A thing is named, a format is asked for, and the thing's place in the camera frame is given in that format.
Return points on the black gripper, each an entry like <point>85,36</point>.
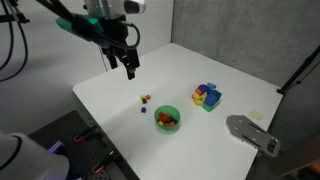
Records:
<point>117,30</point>

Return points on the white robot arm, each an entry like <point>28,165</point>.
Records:
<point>21,158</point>

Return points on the small dark brown block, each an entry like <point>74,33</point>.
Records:
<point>144,101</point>

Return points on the small purple block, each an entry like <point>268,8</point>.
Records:
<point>143,109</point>

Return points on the green plastic bowl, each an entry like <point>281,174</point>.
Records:
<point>168,109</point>

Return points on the colourful blocks in bowl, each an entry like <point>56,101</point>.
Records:
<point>166,119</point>

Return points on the pile of colourful toys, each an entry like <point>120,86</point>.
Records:
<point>206,96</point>

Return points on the grey metal mounting plate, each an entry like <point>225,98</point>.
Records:
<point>242,128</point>

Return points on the black tripod pole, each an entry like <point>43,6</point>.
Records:
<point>293,80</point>

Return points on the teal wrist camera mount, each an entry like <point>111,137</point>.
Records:
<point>83,28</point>

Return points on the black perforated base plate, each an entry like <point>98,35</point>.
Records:
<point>91,153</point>

